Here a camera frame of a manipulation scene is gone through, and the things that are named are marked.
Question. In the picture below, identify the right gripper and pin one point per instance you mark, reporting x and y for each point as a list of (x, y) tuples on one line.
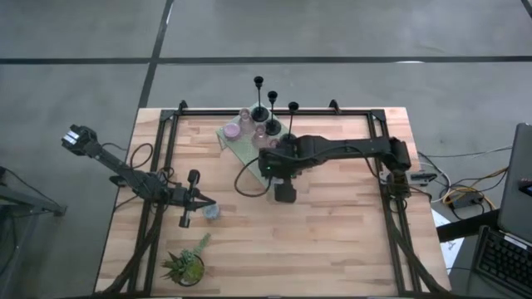
[(282, 166)]

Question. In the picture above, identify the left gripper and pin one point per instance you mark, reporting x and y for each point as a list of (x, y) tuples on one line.
[(187, 195)]

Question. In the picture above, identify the speckled ceramic tealight holder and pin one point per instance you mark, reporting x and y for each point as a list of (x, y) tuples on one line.
[(212, 213)]

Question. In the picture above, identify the pink ribbed glass candle holder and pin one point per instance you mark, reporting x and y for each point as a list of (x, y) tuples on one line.
[(246, 121), (273, 143), (259, 140)]

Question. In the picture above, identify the tall black candlestick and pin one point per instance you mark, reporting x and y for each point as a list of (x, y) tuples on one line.
[(293, 106), (273, 128), (260, 114)]

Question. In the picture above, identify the purple round candle holder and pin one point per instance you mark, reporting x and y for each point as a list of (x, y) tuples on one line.
[(231, 131)]

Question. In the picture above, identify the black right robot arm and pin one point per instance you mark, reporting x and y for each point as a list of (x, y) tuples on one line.
[(345, 147)]

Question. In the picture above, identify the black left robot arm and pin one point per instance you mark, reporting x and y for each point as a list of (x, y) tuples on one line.
[(120, 170)]

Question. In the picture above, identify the green perforated metal shelf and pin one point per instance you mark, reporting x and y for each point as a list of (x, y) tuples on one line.
[(243, 151)]

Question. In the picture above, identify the succulent plant in black pot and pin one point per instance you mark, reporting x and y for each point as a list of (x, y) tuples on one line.
[(187, 270)]

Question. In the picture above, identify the grey metal stand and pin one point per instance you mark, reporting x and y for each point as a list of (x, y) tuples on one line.
[(25, 203)]

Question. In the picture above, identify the black power adapter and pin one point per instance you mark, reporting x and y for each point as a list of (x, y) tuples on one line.
[(463, 202)]

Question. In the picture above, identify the white paper sheet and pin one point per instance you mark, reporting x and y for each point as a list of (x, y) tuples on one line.
[(449, 249)]

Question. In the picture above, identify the grey laptop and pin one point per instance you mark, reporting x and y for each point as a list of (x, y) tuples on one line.
[(517, 187)]

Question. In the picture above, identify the black keyboard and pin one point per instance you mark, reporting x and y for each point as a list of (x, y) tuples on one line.
[(503, 261)]

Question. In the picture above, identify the black and red device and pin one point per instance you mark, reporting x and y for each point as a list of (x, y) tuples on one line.
[(526, 187)]

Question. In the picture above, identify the black metal table frame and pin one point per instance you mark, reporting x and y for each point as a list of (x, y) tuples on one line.
[(208, 112)]

